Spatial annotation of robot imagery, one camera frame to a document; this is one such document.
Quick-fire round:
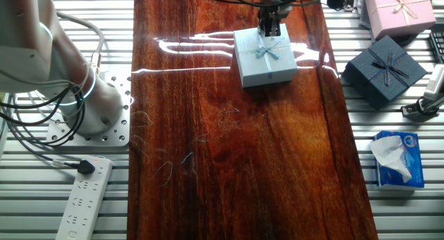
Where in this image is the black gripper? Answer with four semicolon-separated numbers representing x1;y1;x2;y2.
258;6;282;37

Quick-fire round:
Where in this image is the light blue casing with bow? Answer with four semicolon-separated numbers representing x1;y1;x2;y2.
232;24;299;89

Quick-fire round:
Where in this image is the pink gift box with ribbon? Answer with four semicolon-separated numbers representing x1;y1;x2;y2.
364;0;437;41

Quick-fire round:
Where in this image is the navy gift box with ribbon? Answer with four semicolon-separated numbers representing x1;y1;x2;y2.
341;35;428;111

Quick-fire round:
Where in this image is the blue tissue box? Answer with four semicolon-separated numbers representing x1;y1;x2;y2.
373;130;425;191

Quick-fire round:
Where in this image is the black keyboard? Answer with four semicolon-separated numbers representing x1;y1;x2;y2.
429;31;444;65

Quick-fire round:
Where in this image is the white tissue sheet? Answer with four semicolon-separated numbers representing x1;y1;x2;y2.
369;135;413;184

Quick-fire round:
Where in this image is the black power plug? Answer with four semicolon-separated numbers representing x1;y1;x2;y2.
64;159;96;175

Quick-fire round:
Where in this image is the white power strip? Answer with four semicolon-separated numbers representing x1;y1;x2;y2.
55;156;114;240

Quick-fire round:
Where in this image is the gripper camera on silver bracket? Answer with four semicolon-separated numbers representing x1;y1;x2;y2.
325;0;361;12

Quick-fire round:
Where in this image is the black camera stand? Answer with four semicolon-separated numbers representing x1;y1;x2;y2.
400;93;444;123

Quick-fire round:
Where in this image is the grey cable with metal connector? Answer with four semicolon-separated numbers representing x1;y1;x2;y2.
55;10;105;75

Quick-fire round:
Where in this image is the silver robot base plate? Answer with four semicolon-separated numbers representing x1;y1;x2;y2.
46;73;132;148

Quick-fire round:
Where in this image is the black base cable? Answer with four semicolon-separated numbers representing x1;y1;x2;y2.
0;85;86;149
0;89;80;146

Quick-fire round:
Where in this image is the grey cable with clear plug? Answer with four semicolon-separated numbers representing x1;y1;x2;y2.
10;128;67;169

